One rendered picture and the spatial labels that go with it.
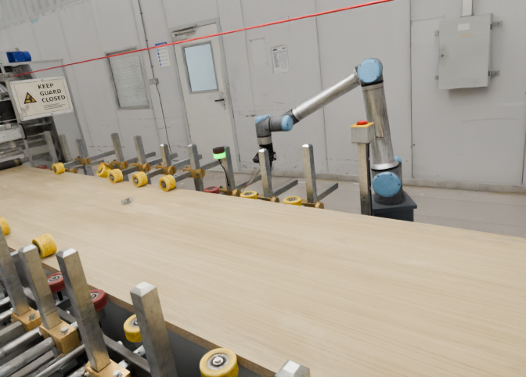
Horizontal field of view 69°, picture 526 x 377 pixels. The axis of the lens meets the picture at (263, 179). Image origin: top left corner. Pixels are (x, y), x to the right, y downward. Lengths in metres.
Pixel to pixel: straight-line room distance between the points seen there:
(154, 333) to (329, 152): 4.15
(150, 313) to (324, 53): 4.10
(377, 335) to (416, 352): 0.09
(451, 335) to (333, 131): 3.88
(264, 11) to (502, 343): 4.49
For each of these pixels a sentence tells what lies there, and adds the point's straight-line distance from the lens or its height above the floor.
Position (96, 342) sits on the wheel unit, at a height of 0.91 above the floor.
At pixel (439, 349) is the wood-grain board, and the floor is 0.90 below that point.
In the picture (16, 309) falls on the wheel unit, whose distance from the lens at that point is 1.50.
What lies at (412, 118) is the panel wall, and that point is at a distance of 4.36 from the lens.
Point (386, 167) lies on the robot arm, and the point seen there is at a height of 0.88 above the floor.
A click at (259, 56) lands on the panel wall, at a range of 5.06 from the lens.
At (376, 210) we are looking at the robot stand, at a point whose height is 0.59.
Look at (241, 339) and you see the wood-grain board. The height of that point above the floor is 0.90.
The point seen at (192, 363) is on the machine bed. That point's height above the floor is 0.72.
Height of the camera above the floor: 1.50
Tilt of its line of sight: 17 degrees down
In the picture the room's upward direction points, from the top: 7 degrees counter-clockwise
